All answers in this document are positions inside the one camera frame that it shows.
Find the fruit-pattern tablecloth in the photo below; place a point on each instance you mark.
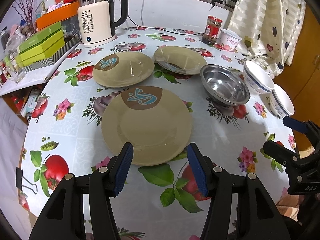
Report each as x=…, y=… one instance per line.
x=64, y=135

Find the green gift boxes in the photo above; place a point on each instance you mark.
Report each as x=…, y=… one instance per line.
x=42, y=44

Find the orange box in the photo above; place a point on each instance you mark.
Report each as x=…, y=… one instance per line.
x=60, y=14

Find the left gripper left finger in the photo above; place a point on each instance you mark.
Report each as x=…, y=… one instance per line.
x=106, y=182

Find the glass mug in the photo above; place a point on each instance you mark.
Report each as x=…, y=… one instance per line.
x=14, y=68

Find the purple branch vase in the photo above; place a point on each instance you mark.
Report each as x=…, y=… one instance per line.
x=24, y=8

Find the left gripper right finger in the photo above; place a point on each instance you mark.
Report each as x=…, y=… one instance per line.
x=216, y=183

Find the wooden cabinet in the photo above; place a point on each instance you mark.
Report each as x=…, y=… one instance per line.
x=301, y=79

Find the stainless steel bowl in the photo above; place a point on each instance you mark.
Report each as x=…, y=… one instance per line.
x=223, y=86

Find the white yogurt tub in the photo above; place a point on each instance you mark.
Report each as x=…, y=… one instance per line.
x=229, y=39

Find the zigzag pattern box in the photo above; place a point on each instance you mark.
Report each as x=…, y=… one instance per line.
x=56, y=56

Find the white electric kettle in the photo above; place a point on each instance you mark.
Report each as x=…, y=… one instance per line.
x=96, y=21

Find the cream heart-pattern curtain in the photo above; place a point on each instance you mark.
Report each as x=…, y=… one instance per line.
x=269, y=31

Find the red-lidded sauce jar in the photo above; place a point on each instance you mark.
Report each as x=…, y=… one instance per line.
x=211, y=31

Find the white blue-striped bowl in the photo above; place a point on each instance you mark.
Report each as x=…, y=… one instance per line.
x=280, y=103
x=256, y=79

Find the tan plate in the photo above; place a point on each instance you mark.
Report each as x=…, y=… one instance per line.
x=122, y=69
x=179, y=60
x=154, y=120

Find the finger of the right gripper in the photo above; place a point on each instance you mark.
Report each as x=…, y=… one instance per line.
x=279, y=153
x=299, y=126

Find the black binder clip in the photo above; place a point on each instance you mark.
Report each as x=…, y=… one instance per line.
x=23, y=183

